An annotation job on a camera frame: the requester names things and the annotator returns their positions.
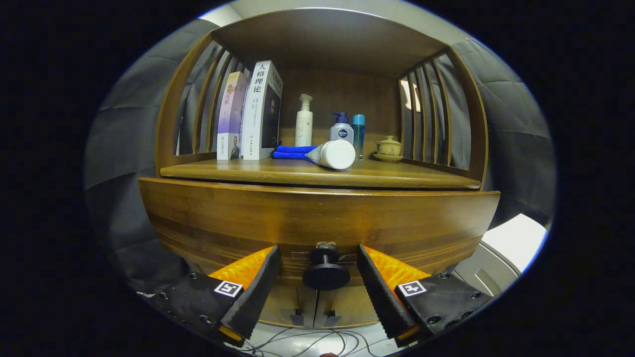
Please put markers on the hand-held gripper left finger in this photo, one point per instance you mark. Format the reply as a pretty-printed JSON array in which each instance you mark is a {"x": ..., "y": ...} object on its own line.
[{"x": 258, "y": 292}]

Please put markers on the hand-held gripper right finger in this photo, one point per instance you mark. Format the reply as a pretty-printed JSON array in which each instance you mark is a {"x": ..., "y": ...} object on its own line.
[{"x": 382, "y": 297}]

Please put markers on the brown wooden drawer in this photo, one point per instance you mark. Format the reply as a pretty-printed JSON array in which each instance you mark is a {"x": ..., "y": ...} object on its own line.
[{"x": 317, "y": 218}]

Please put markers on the white squeeze tube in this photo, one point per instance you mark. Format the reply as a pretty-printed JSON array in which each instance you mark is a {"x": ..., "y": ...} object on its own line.
[{"x": 337, "y": 154}]

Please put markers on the wooden cabinet door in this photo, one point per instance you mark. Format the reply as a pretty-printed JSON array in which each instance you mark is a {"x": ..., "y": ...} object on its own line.
[
  {"x": 354, "y": 307},
  {"x": 285, "y": 302}
]

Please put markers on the wooden countertop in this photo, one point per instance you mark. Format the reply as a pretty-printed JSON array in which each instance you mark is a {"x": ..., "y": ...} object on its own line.
[{"x": 397, "y": 173}]

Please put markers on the brown wooden cabinet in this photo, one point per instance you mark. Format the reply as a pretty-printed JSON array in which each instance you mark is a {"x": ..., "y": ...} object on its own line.
[{"x": 327, "y": 39}]

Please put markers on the grey ribbed panel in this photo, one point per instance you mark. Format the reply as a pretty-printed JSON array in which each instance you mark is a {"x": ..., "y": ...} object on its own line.
[{"x": 491, "y": 272}]

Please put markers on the blue folded cloth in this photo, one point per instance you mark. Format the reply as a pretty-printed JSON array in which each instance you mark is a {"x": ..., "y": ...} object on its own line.
[{"x": 292, "y": 151}]

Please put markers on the white table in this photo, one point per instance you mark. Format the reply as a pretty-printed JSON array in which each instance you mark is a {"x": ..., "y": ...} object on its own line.
[{"x": 516, "y": 240}]

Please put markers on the yellow lidded teacup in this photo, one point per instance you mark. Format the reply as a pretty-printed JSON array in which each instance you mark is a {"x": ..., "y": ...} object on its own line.
[{"x": 388, "y": 148}]

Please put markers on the slim teal bottle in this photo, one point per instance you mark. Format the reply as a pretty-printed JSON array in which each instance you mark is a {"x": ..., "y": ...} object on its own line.
[{"x": 358, "y": 134}]

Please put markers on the white bottle with blue cap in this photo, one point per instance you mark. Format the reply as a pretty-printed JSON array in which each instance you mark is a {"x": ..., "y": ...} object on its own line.
[{"x": 342, "y": 131}]

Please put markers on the white pump bottle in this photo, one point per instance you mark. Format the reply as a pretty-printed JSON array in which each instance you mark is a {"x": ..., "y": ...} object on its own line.
[{"x": 303, "y": 126}]

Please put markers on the thick white book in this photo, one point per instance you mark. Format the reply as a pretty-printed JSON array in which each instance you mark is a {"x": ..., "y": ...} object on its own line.
[{"x": 255, "y": 119}]

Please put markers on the purple book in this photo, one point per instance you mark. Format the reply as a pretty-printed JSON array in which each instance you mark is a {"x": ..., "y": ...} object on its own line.
[{"x": 230, "y": 114}]

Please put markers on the black backdrop cloth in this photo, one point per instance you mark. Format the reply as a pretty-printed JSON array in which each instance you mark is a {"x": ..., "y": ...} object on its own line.
[{"x": 129, "y": 148}]

